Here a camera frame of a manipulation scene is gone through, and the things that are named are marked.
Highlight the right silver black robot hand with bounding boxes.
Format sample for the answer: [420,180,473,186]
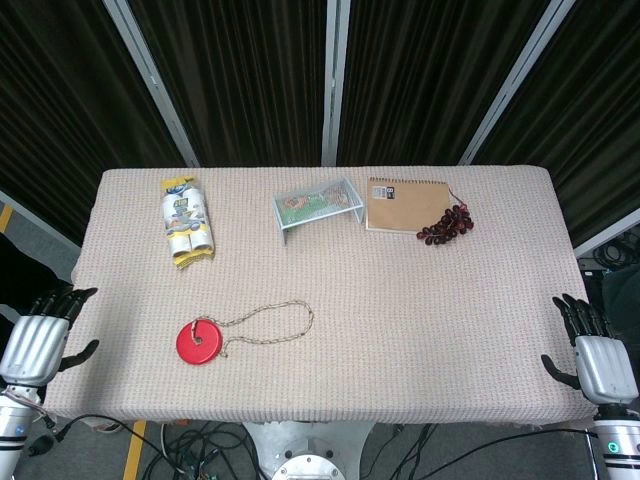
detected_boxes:
[540,292,640,405]

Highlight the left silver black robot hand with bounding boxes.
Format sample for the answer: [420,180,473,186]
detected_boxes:
[0,286,100,388]

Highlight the red disc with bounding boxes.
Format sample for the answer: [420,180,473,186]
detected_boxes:
[175,319,226,366]

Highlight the beige braided rope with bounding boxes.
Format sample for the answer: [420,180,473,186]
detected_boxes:
[191,299,315,358]

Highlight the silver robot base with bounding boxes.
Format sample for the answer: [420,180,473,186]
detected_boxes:
[241,420,375,480]

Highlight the yellow white snack package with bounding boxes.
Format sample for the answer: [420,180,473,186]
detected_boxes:
[160,175,217,272]

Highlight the dark red grape bunch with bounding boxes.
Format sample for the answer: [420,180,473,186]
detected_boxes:
[416,184,474,246]

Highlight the brown spiral notebook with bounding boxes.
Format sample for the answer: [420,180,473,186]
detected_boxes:
[364,175,452,233]

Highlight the beige woven tablecloth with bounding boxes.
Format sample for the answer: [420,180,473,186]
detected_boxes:
[37,165,599,427]

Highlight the black curtain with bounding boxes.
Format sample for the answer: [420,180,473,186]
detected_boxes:
[0,0,640,247]

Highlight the black cable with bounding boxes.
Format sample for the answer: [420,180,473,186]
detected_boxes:
[429,427,599,480]
[51,414,201,480]

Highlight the grey metal frame post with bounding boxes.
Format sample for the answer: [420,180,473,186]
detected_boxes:
[457,0,578,166]
[102,0,201,168]
[320,0,351,166]

